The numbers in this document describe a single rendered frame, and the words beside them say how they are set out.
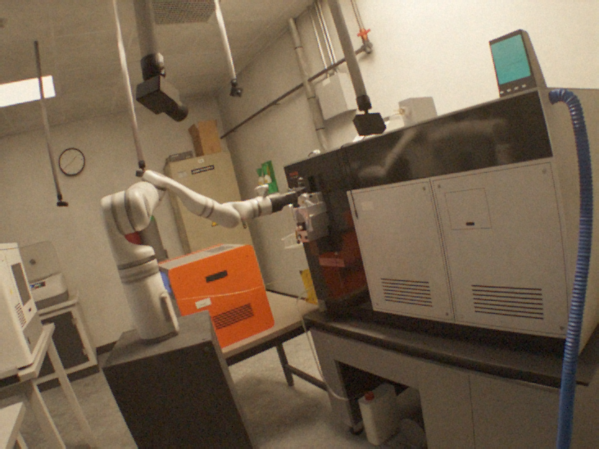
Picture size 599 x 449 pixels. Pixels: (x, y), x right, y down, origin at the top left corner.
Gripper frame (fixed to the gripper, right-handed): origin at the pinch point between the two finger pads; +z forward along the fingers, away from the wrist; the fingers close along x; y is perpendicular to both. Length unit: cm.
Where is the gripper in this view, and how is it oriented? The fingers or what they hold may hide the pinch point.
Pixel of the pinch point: (304, 187)
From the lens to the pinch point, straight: 157.4
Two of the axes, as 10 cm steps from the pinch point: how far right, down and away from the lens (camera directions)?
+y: 2.5, 9.7, 0.8
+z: 8.1, -2.5, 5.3
